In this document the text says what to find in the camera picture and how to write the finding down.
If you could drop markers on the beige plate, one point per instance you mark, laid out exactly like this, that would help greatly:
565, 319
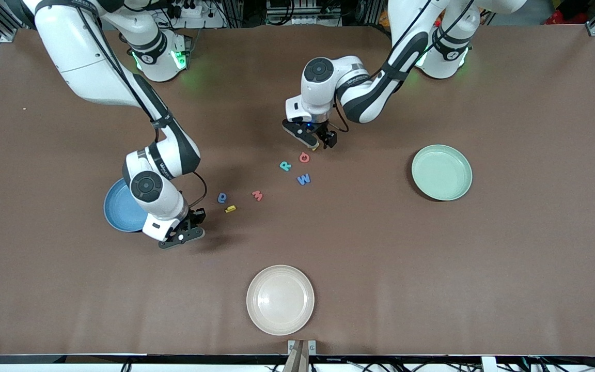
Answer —
280, 299

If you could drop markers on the red lowercase letter m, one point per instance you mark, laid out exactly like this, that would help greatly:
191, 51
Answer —
257, 196

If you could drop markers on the blue plate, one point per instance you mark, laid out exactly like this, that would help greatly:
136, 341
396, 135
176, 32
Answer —
119, 212

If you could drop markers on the blue uppercase letter W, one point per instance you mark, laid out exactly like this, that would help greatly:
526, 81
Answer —
303, 180

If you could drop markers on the white power strip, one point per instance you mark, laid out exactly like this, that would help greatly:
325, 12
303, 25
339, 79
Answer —
199, 23

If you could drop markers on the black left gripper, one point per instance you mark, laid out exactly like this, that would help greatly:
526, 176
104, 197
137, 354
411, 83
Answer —
327, 135

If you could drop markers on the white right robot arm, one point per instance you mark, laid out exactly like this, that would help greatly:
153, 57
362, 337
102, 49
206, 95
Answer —
85, 57

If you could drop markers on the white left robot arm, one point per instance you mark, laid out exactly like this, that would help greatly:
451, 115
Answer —
346, 77

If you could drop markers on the red uppercase letter Q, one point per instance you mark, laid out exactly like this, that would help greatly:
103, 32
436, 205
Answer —
301, 157

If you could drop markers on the green plate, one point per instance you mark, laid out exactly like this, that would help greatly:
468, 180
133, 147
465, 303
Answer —
441, 172

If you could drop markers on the teal uppercase letter R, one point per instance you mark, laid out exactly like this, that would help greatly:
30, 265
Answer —
284, 166

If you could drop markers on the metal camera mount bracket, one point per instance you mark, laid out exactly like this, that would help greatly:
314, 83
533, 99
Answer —
301, 351

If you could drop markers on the blue lowercase letter q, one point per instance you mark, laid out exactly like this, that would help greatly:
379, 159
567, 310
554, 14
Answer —
219, 198

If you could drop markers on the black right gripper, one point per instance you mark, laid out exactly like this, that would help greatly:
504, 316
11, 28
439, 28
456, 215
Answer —
197, 215

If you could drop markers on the grey equipment rack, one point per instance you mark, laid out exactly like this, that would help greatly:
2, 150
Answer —
302, 18

